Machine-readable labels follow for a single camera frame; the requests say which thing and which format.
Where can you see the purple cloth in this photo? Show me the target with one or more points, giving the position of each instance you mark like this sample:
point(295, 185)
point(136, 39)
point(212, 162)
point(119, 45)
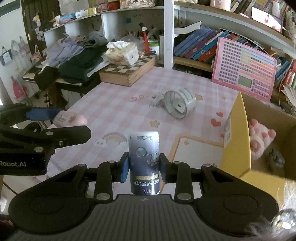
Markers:
point(64, 52)

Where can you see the row of books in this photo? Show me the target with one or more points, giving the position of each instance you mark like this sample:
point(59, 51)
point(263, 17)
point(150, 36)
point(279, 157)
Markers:
point(196, 46)

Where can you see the stack of papers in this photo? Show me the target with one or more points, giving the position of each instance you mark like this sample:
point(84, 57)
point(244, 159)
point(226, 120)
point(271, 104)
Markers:
point(288, 97)

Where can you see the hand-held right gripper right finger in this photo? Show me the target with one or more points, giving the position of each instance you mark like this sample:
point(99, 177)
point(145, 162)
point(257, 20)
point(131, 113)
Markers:
point(163, 169)

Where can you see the pink plush toy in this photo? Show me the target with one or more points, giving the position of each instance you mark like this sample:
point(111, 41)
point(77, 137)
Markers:
point(259, 139)

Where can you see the small screen device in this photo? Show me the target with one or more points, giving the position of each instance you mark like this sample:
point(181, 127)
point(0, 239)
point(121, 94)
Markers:
point(266, 19)

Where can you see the dark cloth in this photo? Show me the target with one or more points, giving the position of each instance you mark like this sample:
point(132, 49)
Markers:
point(78, 64)

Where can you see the white paperback book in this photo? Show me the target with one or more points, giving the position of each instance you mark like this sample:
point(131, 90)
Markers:
point(187, 27)

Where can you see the dark spray can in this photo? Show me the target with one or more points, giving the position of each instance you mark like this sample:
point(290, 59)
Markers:
point(143, 148)

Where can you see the red toy stick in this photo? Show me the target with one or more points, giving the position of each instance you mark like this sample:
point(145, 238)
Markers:
point(146, 42)

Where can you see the white bookshelf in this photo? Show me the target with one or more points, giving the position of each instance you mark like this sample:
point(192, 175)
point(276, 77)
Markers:
point(168, 34)

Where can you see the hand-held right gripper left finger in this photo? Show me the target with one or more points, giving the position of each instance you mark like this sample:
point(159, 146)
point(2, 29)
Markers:
point(125, 166)

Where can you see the green and white tub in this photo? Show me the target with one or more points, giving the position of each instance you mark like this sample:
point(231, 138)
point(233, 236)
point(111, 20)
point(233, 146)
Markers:
point(153, 48)

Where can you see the white charger plug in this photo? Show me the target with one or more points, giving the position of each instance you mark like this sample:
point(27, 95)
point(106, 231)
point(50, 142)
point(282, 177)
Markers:
point(180, 106)

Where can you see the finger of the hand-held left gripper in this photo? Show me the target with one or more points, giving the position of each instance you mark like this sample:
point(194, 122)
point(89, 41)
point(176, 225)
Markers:
point(44, 114)
point(69, 135)

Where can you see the tissue pack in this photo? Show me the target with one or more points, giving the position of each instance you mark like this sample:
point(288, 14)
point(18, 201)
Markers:
point(124, 54)

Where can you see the clear tape roll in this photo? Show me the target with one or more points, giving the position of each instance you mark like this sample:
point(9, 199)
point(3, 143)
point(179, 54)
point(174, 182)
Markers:
point(187, 95)

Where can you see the yellow cardboard box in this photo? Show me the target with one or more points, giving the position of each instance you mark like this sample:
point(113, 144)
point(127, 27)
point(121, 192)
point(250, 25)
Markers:
point(235, 129)

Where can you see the pink learning board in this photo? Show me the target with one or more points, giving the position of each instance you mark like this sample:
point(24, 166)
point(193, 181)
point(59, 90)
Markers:
point(242, 67)

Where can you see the dark blue tote bag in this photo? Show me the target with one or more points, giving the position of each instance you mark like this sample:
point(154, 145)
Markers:
point(5, 56)

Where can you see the pink checkered tablecloth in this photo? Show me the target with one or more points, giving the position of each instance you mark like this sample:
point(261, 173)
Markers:
point(129, 99)

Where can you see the pink jar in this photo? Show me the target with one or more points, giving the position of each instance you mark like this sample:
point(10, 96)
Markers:
point(220, 3)

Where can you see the wooden chess box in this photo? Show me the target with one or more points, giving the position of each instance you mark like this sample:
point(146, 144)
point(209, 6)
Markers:
point(124, 71)

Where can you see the pink oval case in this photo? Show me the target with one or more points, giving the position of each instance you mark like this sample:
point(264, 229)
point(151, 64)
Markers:
point(74, 119)

